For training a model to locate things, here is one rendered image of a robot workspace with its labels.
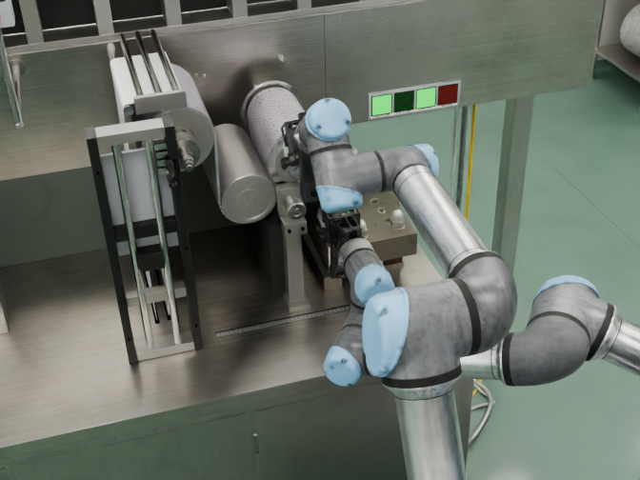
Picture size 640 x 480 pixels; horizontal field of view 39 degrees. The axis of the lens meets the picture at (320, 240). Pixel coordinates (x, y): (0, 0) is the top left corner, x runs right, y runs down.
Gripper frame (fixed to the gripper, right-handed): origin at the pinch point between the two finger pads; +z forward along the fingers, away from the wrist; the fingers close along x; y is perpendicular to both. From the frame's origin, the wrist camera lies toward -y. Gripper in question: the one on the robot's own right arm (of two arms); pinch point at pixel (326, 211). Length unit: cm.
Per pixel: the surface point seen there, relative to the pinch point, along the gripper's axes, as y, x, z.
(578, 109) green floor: -109, -208, 221
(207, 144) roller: 22.6, 25.6, -1.8
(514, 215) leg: -44, -75, 46
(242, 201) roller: 8.1, 19.5, -2.7
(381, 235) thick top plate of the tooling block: -6.1, -11.7, -4.8
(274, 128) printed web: 20.8, 9.9, 4.0
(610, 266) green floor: -109, -146, 88
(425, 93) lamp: 10.7, -35.6, 29.5
